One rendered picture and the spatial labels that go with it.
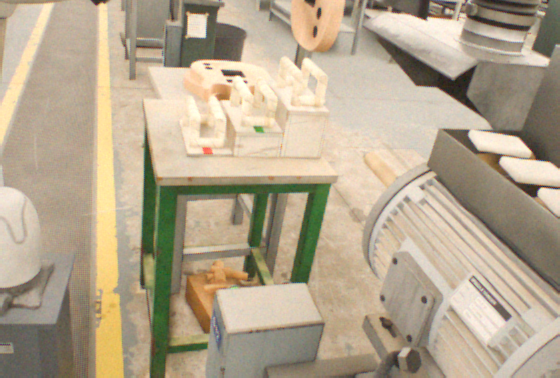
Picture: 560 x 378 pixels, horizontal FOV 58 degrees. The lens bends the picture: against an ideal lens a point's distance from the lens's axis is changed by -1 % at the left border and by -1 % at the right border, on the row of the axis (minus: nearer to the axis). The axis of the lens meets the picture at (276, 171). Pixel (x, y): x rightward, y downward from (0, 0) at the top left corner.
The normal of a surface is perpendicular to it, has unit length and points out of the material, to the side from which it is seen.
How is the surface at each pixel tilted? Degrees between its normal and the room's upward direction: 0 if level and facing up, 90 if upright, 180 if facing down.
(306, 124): 90
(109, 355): 0
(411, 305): 90
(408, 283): 90
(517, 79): 90
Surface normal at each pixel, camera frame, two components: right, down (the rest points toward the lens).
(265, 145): 0.26, 0.49
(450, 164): -0.95, 0.00
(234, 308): 0.15, -0.87
